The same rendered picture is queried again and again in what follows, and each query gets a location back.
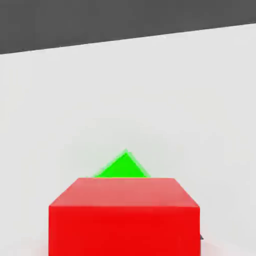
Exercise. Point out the small red cube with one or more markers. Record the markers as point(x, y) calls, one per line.
point(124, 226)

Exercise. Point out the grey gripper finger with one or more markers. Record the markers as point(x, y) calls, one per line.
point(204, 246)

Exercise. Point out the small green cube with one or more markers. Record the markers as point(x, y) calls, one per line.
point(124, 167)

